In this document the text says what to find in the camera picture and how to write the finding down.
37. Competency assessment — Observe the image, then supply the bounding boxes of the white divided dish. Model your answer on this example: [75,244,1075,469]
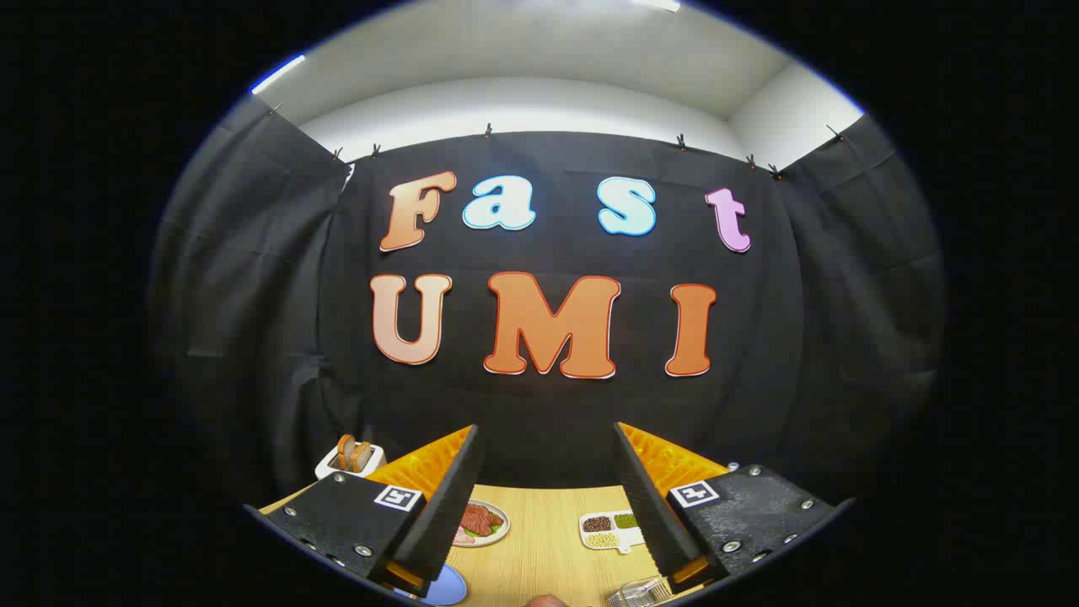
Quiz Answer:
[579,511,647,555]

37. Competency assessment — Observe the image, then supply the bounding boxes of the white oval plate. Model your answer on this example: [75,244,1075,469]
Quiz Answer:
[451,499,511,549]

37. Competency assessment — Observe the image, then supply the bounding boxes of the white toaster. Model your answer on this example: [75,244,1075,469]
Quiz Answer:
[315,444,387,480]

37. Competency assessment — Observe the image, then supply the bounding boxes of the blue round plate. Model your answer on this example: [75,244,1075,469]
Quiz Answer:
[413,563,468,606]

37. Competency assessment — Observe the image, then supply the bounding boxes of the brown meat steak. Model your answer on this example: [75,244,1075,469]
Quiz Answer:
[461,504,504,536]

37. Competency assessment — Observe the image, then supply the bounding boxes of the toasted bread slices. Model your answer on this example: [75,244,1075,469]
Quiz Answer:
[337,434,373,471]

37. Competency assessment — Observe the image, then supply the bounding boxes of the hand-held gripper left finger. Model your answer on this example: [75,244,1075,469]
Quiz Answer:
[243,424,486,595]

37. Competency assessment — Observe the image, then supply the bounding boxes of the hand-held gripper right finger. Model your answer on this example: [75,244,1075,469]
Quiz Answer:
[613,422,856,589]

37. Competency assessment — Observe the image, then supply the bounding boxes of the metal wire cutlery basket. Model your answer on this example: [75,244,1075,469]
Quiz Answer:
[607,576,673,607]

